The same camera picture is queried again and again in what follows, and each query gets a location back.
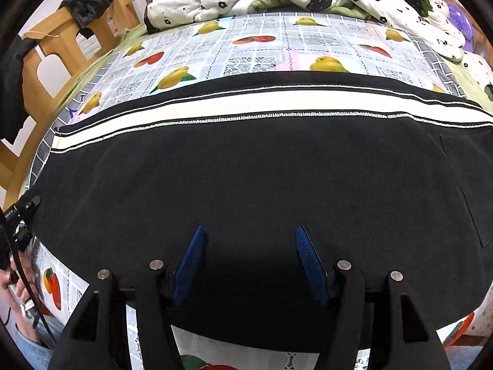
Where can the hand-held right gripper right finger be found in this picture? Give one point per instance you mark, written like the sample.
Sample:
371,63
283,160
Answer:
310,266

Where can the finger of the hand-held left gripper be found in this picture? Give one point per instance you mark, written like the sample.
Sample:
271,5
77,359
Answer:
27,205
22,237

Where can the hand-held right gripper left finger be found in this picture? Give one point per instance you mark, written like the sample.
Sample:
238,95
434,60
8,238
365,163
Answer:
190,262

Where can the black pants with white stripe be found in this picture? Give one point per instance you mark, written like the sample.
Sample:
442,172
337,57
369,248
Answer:
246,181

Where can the person's left hand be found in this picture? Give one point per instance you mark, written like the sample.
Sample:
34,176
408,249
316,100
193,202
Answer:
11,287

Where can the person's blue jeans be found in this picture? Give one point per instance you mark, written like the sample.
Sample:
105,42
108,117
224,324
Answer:
27,350

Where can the black garment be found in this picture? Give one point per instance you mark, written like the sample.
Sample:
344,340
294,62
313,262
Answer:
15,84

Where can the dark grey garment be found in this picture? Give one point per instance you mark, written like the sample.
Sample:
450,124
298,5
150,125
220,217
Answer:
90,4

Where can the fruit print tablecloth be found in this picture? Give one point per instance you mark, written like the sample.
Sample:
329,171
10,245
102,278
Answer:
250,50

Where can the white quilt with black flowers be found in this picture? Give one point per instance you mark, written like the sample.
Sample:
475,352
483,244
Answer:
185,4

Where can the white black print cushion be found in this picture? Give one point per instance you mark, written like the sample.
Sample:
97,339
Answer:
481,69

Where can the purple plush toy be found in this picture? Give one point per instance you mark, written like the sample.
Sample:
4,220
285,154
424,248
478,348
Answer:
458,19

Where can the wooden bed frame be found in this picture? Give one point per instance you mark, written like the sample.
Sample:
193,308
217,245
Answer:
57,42

